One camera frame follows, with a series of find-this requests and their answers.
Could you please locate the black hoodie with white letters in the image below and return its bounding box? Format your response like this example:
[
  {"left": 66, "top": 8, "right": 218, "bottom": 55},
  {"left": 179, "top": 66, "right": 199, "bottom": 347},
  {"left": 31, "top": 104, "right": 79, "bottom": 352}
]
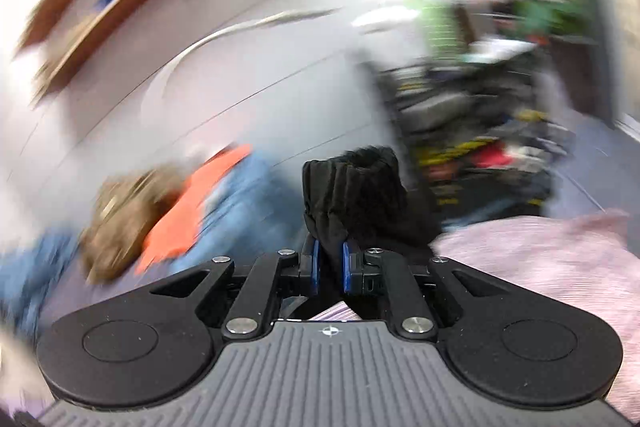
[{"left": 301, "top": 146, "right": 442, "bottom": 308}]

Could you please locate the grey bed sheet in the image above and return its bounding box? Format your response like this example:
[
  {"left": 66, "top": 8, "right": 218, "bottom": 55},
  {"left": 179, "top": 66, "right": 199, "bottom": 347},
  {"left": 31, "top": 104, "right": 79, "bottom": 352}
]
[{"left": 30, "top": 252, "right": 221, "bottom": 333}]

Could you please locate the brown puffer jacket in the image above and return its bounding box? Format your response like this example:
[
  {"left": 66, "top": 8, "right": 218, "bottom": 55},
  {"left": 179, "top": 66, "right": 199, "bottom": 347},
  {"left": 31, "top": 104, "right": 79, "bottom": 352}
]
[{"left": 80, "top": 164, "right": 201, "bottom": 285}]

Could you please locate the orange cloth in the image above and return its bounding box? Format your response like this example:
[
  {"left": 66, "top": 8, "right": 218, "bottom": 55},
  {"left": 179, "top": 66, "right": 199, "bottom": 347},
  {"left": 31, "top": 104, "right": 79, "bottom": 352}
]
[{"left": 135, "top": 144, "right": 253, "bottom": 273}]

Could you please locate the black metal storage rack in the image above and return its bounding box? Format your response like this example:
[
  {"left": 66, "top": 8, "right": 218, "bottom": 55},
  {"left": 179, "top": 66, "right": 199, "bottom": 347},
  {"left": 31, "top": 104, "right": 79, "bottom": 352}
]
[{"left": 375, "top": 0, "right": 591, "bottom": 218}]

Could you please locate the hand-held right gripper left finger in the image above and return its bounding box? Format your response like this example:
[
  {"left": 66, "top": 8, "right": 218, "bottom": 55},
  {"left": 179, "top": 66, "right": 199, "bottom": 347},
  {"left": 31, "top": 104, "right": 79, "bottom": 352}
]
[{"left": 149, "top": 239, "right": 321, "bottom": 340}]

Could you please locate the wooden wall shelf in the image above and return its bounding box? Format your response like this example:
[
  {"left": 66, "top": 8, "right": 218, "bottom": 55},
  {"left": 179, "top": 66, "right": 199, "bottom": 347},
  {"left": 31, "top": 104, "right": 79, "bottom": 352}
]
[{"left": 15, "top": 0, "right": 241, "bottom": 108}]

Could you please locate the pink striped blanket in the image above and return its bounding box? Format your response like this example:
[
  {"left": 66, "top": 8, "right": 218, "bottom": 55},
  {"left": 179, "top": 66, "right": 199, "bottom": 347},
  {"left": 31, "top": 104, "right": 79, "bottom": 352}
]
[{"left": 310, "top": 209, "right": 640, "bottom": 423}]

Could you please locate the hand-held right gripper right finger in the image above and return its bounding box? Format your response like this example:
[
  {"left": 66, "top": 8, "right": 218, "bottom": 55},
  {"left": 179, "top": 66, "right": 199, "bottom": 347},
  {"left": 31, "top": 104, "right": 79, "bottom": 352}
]
[{"left": 341, "top": 241, "right": 512, "bottom": 341}]

